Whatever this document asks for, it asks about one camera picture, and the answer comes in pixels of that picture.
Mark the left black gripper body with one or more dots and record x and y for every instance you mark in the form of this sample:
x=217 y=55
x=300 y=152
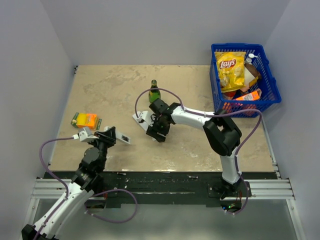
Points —
x=102 y=144

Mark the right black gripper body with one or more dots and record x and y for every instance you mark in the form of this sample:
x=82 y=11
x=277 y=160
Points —
x=159 y=126

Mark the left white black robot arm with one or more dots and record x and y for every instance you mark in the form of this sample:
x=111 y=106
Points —
x=84 y=184

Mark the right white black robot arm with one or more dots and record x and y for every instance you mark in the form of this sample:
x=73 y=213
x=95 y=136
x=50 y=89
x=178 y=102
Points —
x=222 y=133

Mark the green glass bottle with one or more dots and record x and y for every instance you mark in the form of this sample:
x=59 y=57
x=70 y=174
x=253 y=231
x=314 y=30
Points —
x=154 y=92

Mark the yellow chips bag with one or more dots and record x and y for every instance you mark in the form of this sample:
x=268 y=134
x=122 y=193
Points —
x=230 y=68

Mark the blue plastic basket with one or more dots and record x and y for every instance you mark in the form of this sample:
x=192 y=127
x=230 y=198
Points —
x=270 y=93

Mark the orange carton box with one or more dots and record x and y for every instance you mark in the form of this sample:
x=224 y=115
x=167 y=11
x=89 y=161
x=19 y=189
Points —
x=251 y=96

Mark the brown white snack package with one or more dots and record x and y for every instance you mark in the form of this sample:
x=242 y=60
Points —
x=251 y=75

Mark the white cap bottle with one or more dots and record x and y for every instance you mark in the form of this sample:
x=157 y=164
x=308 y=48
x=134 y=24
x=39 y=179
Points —
x=250 y=57

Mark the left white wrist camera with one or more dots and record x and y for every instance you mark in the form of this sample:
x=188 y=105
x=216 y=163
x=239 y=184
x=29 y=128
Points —
x=85 y=135

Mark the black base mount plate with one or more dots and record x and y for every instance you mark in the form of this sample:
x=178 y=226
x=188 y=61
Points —
x=161 y=188

